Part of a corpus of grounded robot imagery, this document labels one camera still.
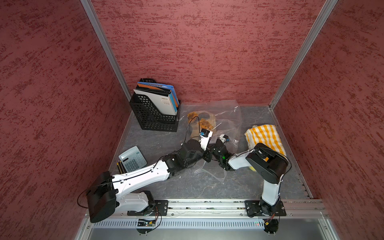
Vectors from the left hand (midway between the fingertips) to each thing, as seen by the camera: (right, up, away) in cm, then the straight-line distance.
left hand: (215, 148), depth 72 cm
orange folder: (-38, +35, +19) cm, 55 cm away
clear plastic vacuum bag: (+15, +17, +37) cm, 44 cm away
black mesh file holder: (-46, +15, +39) cm, 63 cm away
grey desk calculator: (-48, -11, +17) cm, 52 cm away
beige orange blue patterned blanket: (-4, +14, +28) cm, 31 cm away
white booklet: (-31, +25, +17) cm, 43 cm away
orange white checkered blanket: (+35, +5, +19) cm, 40 cm away
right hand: (-5, +2, +21) cm, 22 cm away
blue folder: (-29, +35, +19) cm, 49 cm away
